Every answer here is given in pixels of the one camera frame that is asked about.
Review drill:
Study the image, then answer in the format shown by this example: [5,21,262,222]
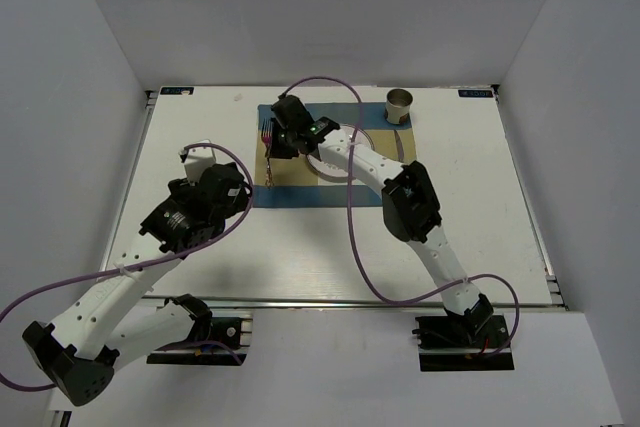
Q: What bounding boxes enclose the pink iridescent fork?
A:
[260,118,274,189]

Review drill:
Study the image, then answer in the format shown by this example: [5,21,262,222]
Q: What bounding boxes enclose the blue beige cloth placemat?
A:
[253,102,417,209]

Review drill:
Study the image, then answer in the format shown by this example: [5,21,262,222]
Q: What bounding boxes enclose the white plate with red characters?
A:
[306,125,394,188]

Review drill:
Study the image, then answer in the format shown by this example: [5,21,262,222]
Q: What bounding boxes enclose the metal tin cup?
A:
[384,88,413,125]

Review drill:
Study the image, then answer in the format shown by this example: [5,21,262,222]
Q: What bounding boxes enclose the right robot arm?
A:
[268,94,493,346]

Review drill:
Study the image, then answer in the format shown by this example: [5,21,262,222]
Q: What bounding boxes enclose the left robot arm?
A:
[22,162,252,407]

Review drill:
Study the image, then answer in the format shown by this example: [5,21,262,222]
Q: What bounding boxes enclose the left corner table sticker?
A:
[159,86,194,96]

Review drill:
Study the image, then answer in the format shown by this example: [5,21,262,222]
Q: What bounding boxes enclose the corner table sticker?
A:
[159,86,194,96]
[458,89,494,98]

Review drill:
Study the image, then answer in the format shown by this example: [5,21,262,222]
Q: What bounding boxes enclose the right corner table sticker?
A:
[458,89,494,98]

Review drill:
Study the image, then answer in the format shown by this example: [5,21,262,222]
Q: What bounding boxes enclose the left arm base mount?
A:
[146,313,253,367]

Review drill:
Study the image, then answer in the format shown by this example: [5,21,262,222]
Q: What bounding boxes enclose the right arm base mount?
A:
[412,315,515,373]

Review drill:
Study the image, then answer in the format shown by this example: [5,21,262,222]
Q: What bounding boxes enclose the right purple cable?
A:
[279,76,521,358]

